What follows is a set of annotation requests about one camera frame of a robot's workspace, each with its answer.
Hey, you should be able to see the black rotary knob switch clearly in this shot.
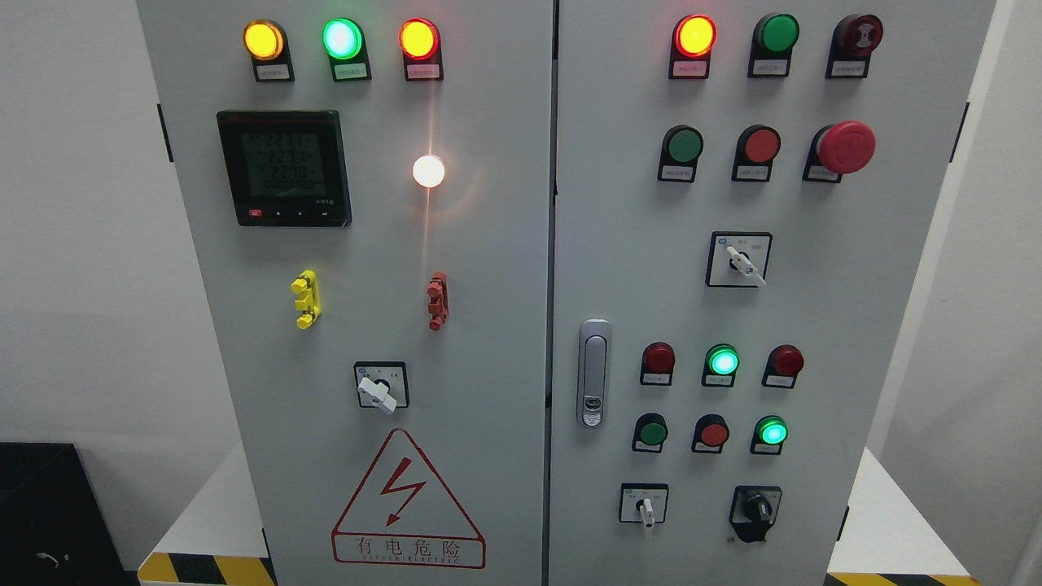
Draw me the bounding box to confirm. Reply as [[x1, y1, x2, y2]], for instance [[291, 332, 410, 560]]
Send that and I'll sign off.
[[729, 485, 782, 543]]

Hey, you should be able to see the red terminal connector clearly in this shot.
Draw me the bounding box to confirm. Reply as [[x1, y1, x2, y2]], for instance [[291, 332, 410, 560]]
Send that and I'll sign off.
[[427, 271, 449, 331]]

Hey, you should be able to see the dark red indicator left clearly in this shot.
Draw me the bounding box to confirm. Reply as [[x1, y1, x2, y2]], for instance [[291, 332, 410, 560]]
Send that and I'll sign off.
[[640, 341, 675, 387]]

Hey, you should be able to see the dark red indicator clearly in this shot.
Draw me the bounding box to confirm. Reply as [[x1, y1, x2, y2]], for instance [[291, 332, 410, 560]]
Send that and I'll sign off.
[[760, 344, 805, 389], [640, 341, 675, 387]]

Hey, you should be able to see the white glowing lamp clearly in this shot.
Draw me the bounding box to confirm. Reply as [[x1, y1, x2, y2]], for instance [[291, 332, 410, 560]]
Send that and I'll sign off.
[[412, 155, 446, 189]]

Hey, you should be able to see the left grey cabinet door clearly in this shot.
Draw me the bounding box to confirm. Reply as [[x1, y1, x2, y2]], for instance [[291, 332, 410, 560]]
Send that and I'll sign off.
[[138, 1, 554, 585]]

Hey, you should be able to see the grey cabinet door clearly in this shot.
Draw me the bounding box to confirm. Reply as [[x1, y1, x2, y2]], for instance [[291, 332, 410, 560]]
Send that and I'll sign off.
[[549, 1, 995, 585], [138, 1, 554, 585]]

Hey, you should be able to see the green push button lower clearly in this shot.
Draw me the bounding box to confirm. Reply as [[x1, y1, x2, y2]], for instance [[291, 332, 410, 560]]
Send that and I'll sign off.
[[630, 413, 668, 453]]

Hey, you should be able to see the green lit indicator middle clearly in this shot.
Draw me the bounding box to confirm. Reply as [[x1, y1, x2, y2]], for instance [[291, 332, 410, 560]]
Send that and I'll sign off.
[[701, 343, 741, 388]]

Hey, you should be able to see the yellow terminal connector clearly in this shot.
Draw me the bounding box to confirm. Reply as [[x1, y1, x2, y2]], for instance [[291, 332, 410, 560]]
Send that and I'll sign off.
[[290, 269, 322, 329]]

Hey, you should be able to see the green push button upper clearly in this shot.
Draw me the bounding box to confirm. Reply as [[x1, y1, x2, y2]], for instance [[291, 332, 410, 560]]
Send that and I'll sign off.
[[656, 124, 704, 184]]

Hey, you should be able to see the red push button lower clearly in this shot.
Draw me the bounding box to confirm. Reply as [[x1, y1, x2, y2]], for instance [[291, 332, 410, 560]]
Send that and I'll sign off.
[[691, 414, 730, 455]]

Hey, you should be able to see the red push button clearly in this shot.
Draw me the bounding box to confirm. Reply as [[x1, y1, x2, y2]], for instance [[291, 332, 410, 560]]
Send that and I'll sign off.
[[691, 414, 730, 455], [731, 124, 782, 182]]

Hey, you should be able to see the right grey cabinet door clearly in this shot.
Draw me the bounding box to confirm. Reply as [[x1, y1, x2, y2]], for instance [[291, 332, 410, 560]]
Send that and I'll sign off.
[[549, 1, 995, 585]]

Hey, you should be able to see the red high voltage warning sign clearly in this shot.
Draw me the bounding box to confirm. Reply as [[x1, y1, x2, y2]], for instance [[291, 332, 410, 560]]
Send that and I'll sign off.
[[331, 429, 485, 570]]

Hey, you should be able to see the black digital power meter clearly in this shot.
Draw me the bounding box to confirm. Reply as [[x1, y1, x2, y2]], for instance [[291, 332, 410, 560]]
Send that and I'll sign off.
[[217, 109, 352, 227]]

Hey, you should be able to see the dark red indicator right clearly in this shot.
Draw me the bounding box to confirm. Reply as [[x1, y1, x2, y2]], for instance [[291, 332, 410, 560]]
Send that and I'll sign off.
[[760, 344, 805, 389]]

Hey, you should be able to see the red-orange indicator light left door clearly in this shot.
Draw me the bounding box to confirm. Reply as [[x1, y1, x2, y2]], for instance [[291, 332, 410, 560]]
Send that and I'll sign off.
[[399, 18, 444, 81]]

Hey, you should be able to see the red-orange indicator light door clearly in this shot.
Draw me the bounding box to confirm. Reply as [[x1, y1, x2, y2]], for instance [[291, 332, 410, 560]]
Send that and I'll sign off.
[[668, 14, 717, 79], [399, 18, 444, 81]]

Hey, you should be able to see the red push button upper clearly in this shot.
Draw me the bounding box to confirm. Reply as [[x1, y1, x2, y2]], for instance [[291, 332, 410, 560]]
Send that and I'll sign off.
[[731, 124, 782, 182]]

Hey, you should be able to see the green lit push button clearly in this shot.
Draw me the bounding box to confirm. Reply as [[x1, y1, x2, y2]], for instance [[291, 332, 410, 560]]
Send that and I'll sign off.
[[749, 414, 789, 456]]

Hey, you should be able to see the red-orange indicator light right door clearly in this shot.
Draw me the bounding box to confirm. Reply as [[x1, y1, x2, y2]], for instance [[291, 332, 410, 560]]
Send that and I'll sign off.
[[668, 14, 717, 79]]

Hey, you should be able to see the green lit indicator light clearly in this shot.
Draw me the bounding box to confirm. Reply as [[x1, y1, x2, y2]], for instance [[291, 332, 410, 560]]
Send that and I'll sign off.
[[322, 18, 372, 82]]

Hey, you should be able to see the red emergency stop button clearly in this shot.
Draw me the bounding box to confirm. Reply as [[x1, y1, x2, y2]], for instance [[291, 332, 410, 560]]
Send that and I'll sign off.
[[803, 121, 876, 184]]

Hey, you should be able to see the yellow indicator light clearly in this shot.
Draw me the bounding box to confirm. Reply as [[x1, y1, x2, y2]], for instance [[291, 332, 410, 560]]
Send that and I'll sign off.
[[243, 19, 295, 82]]

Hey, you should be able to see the dark green indicator light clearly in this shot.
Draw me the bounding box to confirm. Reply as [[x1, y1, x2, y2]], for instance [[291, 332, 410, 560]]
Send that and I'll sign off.
[[747, 13, 800, 78]]

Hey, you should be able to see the dark red buzzer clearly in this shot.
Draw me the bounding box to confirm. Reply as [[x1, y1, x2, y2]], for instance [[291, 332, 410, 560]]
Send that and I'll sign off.
[[825, 14, 883, 79]]

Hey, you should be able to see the black box lower left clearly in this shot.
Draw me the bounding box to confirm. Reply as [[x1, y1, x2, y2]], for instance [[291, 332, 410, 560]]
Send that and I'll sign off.
[[1, 442, 135, 585]]

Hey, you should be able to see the silver door latch handle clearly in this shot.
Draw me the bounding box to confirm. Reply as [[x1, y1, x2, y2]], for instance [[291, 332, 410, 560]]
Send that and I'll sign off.
[[576, 319, 613, 429]]

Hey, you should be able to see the white selector switch left door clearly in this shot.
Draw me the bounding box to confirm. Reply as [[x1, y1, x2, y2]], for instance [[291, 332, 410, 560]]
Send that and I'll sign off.
[[353, 362, 410, 414]]

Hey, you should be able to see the white lever selector switch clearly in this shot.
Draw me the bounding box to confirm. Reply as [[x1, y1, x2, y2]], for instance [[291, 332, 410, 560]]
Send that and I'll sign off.
[[706, 231, 772, 288]]

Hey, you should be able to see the small white selector switch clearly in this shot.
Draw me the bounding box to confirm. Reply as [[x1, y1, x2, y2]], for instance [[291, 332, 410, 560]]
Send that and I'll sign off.
[[618, 482, 669, 537]]

